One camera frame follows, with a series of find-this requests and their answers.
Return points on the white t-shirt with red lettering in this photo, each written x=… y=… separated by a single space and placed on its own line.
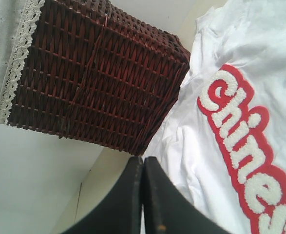
x=223 y=143

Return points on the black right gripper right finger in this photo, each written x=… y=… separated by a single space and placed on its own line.
x=166 y=211

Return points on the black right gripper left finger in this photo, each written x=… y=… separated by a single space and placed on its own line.
x=120 y=210

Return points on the dark brown wicker basket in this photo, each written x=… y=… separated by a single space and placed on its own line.
x=95 y=73

